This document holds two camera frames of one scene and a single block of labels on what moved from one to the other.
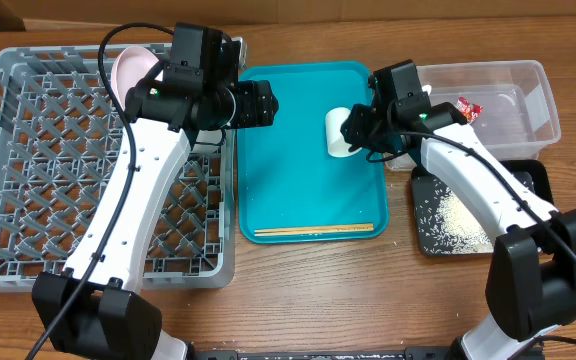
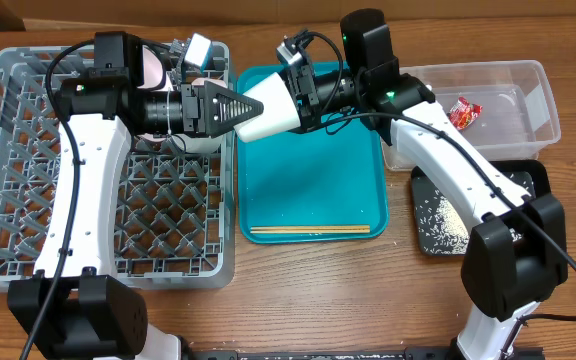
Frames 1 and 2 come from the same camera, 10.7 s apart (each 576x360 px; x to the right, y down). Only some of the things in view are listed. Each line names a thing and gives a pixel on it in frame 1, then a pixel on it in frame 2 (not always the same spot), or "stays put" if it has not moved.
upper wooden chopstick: x=322 y=228 stays put
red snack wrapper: x=470 y=111 stays put
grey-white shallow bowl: x=209 y=136 stays put
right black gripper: x=356 y=126 -> x=303 y=100
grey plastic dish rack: x=46 y=139 stays put
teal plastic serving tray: x=285 y=175 stays put
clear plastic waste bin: x=519 y=118 stays put
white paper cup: x=338 y=144 -> x=278 y=114
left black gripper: x=256 y=109 -> x=200 y=109
